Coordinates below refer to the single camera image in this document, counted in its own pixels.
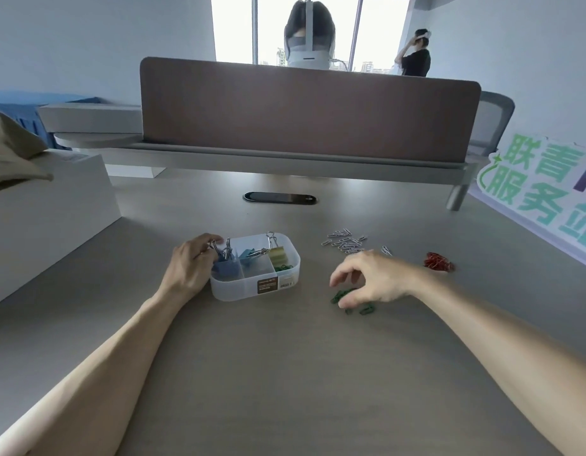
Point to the person's left hand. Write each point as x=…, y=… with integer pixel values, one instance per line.
x=188, y=270

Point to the person's right hand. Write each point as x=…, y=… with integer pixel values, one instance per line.
x=383, y=277

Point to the pile of colourful binder clips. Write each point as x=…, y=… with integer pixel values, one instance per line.
x=226, y=268

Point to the clear plastic organizer tray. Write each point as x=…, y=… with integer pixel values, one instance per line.
x=236, y=289

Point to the pile of coloured paper clips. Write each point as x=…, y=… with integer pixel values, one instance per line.
x=438, y=262

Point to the person's left forearm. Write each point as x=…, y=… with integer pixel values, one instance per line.
x=83, y=384

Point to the person's right forearm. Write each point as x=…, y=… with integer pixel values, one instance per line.
x=502, y=351

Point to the white sign with green lettering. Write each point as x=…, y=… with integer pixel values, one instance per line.
x=526, y=189

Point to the brown desk divider panel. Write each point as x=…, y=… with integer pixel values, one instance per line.
x=312, y=113

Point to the grey mesh office chair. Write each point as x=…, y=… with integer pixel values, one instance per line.
x=490, y=123

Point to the beige cloth bag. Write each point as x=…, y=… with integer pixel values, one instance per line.
x=7, y=151

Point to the white head-mounted headset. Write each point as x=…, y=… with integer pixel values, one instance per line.
x=309, y=59
x=425, y=34

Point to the blue pleated table cloth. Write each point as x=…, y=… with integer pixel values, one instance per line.
x=17, y=102

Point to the large glass window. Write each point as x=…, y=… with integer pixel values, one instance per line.
x=231, y=28

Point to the grey divider base rail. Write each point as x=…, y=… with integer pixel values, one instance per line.
x=293, y=163

